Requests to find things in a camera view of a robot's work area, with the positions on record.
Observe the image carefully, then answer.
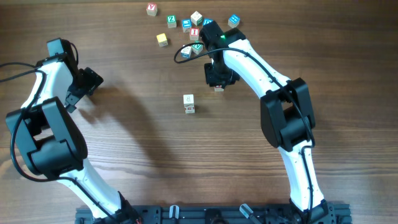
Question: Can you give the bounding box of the red i block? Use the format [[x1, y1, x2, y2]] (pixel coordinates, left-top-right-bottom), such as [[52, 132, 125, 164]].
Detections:
[[214, 85, 224, 92], [190, 28, 200, 41]]

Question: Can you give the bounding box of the green N letter block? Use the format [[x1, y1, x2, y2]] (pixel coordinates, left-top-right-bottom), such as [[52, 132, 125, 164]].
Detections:
[[192, 42, 203, 55]]

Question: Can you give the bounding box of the white block blue X side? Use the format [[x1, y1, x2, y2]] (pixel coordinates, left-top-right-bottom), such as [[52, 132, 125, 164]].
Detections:
[[183, 94, 194, 107]]

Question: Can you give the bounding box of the white block green J side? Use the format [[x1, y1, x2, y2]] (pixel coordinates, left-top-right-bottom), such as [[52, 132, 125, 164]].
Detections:
[[185, 106, 195, 114]]

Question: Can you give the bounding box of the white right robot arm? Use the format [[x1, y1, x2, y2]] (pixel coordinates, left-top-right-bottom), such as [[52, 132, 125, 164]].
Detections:
[[200, 21, 324, 222]]

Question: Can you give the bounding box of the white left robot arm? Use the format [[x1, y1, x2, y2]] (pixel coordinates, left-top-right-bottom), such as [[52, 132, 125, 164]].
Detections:
[[6, 38, 141, 223]]

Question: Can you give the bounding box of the blue D letter block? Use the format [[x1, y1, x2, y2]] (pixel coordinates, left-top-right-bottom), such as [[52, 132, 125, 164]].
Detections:
[[203, 18, 213, 26]]

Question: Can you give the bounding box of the blue lone letter block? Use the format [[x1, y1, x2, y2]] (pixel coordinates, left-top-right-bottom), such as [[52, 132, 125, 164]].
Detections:
[[228, 14, 240, 28]]

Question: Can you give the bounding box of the plain top green-side block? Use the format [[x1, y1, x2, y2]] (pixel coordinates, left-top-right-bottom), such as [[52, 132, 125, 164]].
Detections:
[[190, 11, 203, 26]]

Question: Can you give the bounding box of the blue L letter block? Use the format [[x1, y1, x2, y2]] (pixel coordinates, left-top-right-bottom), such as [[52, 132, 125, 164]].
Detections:
[[181, 19, 192, 33]]

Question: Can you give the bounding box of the yellow top block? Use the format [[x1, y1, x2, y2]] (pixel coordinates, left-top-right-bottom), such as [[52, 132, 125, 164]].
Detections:
[[156, 33, 168, 47]]

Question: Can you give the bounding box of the green Z letter block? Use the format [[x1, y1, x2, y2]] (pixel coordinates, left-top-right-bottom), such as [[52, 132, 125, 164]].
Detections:
[[167, 15, 177, 28]]

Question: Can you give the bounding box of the red Y letter block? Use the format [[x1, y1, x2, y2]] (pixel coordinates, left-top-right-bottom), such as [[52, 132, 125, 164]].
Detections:
[[146, 2, 158, 16]]

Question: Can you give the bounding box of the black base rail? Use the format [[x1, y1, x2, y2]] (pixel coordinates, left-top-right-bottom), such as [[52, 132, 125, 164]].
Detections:
[[74, 203, 352, 224]]

